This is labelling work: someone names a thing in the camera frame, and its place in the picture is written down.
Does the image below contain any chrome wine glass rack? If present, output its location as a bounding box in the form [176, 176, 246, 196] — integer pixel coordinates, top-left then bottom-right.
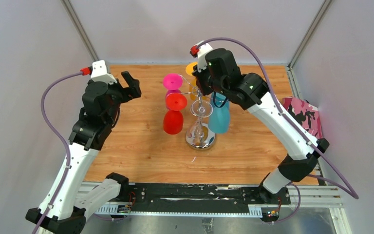
[182, 78, 216, 150]

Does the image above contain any pink wine glass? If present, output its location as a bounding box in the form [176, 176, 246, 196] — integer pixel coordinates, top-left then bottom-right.
[163, 73, 183, 98]

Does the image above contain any aluminium frame rail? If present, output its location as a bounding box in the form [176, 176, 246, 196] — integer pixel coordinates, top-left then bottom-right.
[95, 183, 343, 218]

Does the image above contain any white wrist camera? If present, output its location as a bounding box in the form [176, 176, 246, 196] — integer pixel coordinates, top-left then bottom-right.
[91, 60, 117, 84]
[196, 41, 213, 73]

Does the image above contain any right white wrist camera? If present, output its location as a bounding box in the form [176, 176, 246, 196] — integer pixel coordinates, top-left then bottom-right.
[196, 41, 213, 73]

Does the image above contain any red wine glass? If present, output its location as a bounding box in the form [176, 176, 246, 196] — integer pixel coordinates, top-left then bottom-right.
[163, 93, 187, 135]

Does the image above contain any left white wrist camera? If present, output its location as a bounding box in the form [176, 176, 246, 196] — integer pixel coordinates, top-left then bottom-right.
[91, 60, 117, 84]

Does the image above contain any pink camouflage cloth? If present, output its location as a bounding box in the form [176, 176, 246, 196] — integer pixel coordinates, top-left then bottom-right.
[281, 97, 323, 139]

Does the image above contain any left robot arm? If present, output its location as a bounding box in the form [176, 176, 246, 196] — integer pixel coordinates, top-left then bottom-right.
[25, 69, 142, 234]

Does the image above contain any yellow wine glass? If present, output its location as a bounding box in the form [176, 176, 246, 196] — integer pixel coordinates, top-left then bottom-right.
[185, 62, 201, 101]

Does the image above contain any clear wine glass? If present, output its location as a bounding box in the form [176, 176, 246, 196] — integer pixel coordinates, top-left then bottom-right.
[186, 99, 216, 150]

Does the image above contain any blue wine glass front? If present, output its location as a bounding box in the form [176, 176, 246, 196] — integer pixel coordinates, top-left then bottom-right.
[208, 92, 230, 134]

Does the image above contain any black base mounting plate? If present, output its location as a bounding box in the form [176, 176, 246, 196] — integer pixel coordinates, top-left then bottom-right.
[112, 183, 291, 214]

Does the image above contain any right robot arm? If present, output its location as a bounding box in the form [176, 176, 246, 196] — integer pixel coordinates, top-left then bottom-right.
[190, 46, 329, 204]

